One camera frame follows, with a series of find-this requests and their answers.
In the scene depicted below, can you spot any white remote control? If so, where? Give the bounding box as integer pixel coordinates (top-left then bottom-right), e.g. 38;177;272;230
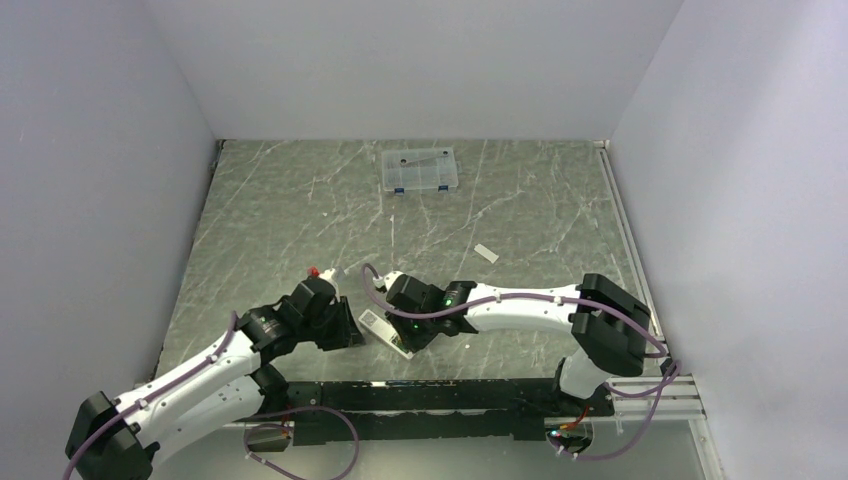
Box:
356;309;414;360

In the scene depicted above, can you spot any white battery cover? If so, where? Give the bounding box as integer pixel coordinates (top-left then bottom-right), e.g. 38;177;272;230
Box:
474;244;499;264

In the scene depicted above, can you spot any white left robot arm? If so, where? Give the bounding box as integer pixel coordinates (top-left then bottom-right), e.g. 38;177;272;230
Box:
63;269;362;479

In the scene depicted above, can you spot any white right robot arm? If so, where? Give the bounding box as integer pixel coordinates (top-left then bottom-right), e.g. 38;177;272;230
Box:
371;271;651;415

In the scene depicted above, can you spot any clear plastic organizer box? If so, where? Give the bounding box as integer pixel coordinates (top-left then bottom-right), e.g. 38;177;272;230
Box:
380;147;459;195

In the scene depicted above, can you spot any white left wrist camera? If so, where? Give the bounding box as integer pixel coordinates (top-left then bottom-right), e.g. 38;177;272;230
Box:
308;267;345;298

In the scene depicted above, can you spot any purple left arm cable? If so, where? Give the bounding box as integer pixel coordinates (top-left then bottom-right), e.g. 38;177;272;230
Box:
62;311;360;480

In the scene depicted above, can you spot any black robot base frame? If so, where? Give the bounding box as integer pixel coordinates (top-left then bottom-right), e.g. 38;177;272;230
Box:
242;370;615;446

